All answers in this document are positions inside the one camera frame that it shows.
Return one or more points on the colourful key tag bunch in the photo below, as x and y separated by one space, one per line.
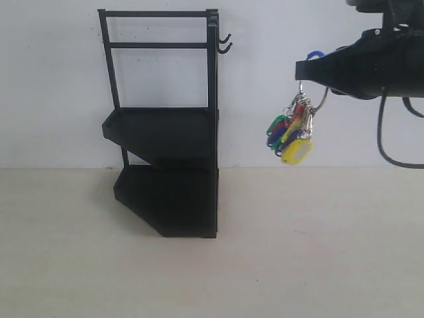
290 134

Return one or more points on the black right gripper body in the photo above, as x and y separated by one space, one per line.
393 61

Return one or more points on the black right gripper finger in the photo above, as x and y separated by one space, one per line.
334 70

